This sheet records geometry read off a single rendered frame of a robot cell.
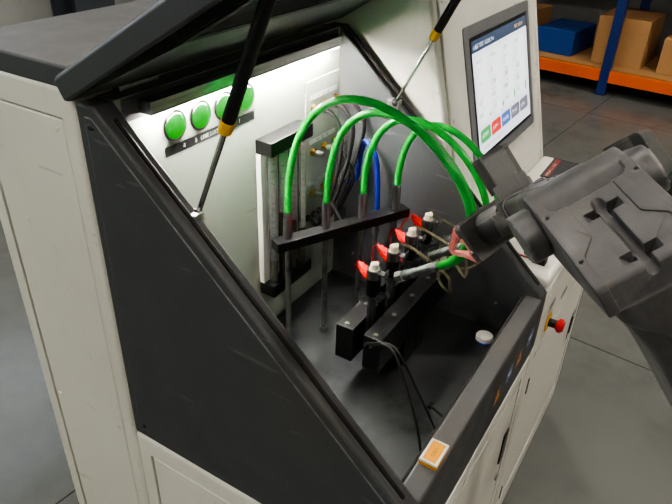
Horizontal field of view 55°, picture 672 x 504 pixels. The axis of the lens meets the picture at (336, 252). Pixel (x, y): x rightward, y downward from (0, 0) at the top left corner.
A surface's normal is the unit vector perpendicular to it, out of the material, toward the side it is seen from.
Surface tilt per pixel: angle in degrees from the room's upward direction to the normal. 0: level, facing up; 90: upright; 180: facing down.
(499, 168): 58
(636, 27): 90
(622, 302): 80
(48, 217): 90
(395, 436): 0
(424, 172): 90
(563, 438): 0
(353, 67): 90
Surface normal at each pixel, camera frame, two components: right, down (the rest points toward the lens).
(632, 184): -0.50, -0.58
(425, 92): -0.53, 0.43
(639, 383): 0.03, -0.85
